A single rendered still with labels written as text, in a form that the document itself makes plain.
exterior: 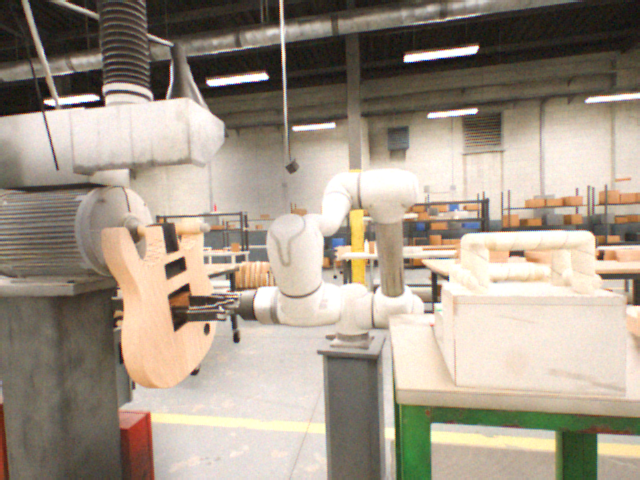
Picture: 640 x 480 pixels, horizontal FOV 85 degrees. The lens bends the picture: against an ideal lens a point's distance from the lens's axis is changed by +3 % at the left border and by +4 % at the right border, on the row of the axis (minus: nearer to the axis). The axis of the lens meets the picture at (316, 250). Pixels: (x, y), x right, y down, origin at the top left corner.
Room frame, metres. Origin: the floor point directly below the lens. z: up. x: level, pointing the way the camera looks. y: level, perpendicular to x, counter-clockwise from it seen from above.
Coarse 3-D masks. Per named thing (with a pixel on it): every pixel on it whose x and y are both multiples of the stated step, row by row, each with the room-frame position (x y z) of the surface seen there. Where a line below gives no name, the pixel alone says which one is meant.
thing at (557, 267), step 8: (552, 256) 0.69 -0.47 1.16; (560, 256) 0.67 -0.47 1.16; (568, 256) 0.67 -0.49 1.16; (552, 264) 0.69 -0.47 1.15; (560, 264) 0.67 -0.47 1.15; (568, 264) 0.67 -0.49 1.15; (552, 272) 0.69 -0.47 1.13; (560, 272) 0.67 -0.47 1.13; (552, 280) 0.69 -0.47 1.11; (560, 280) 0.67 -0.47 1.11
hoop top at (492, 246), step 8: (528, 232) 0.62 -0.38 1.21; (536, 232) 0.62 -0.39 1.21; (544, 232) 0.61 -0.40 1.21; (552, 232) 0.61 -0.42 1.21; (560, 232) 0.61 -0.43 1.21; (568, 232) 0.61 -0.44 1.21; (576, 232) 0.60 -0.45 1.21; (584, 232) 0.60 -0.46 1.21; (472, 240) 0.64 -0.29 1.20; (480, 240) 0.63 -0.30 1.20; (488, 240) 0.62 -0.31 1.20; (496, 240) 0.62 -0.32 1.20; (504, 240) 0.62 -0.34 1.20; (512, 240) 0.62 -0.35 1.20; (520, 240) 0.61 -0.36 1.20; (528, 240) 0.61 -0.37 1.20; (536, 240) 0.61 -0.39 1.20; (544, 240) 0.61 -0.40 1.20; (552, 240) 0.60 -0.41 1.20; (560, 240) 0.60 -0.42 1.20; (568, 240) 0.60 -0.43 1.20; (576, 240) 0.59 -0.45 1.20; (584, 240) 0.59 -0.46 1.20; (488, 248) 0.63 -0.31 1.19; (496, 248) 0.63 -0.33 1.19; (504, 248) 0.62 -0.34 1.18; (512, 248) 0.62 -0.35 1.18; (520, 248) 0.62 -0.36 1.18; (528, 248) 0.62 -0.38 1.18; (536, 248) 0.61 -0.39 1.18; (544, 248) 0.61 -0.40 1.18; (552, 248) 0.61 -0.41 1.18; (560, 248) 0.61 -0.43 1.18; (568, 248) 0.60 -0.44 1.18
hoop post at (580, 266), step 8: (592, 240) 0.59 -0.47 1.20; (576, 248) 0.60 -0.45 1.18; (584, 248) 0.59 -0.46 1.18; (592, 248) 0.59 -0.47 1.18; (576, 256) 0.60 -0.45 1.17; (584, 256) 0.59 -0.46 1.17; (592, 256) 0.59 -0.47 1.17; (576, 264) 0.60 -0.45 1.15; (584, 264) 0.59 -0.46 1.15; (592, 264) 0.59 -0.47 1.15; (576, 272) 0.60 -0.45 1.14; (584, 272) 0.59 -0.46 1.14; (592, 272) 0.59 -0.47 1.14; (576, 280) 0.60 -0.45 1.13; (584, 280) 0.59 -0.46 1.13; (576, 288) 0.60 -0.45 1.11; (584, 288) 0.59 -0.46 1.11; (592, 288) 0.59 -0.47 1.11
